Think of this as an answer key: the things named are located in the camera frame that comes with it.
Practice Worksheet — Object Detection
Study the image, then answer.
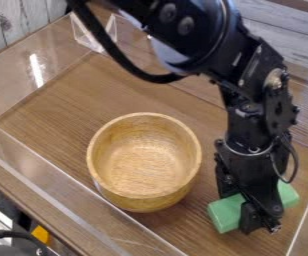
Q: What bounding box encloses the clear acrylic corner bracket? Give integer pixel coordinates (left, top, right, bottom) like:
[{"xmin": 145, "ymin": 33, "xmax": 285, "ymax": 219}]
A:
[{"xmin": 70, "ymin": 13, "xmax": 118, "ymax": 54}]

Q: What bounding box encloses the green rectangular block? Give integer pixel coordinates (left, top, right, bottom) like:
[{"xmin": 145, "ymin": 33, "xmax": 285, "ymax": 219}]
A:
[{"xmin": 207, "ymin": 182, "xmax": 300, "ymax": 234}]

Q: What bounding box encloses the clear acrylic tray wall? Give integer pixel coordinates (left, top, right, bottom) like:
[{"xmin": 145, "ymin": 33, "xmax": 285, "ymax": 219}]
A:
[{"xmin": 0, "ymin": 113, "xmax": 187, "ymax": 256}]

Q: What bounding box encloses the brown wooden bowl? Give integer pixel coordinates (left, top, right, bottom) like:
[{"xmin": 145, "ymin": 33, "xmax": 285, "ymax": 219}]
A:
[{"xmin": 86, "ymin": 112, "xmax": 202, "ymax": 213}]

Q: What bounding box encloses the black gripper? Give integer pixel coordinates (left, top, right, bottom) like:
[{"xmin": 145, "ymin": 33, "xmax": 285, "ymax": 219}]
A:
[{"xmin": 214, "ymin": 133, "xmax": 300, "ymax": 235}]

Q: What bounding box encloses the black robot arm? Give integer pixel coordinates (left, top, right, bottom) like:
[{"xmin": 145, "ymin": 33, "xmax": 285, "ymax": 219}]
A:
[{"xmin": 66, "ymin": 0, "xmax": 300, "ymax": 234}]

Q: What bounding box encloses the black cable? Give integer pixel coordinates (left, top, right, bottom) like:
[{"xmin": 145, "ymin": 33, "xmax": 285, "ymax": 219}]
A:
[{"xmin": 0, "ymin": 229, "xmax": 51, "ymax": 256}]

